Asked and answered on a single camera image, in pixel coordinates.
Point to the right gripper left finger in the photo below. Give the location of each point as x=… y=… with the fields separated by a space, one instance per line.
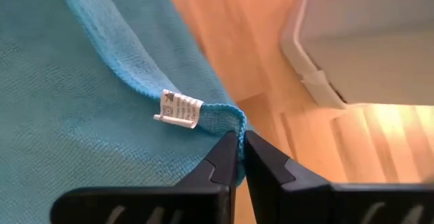
x=169 y=205

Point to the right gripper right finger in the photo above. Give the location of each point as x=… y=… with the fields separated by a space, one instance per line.
x=298 y=200

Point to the blue microfiber towel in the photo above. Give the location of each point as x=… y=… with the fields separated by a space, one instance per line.
x=68 y=98

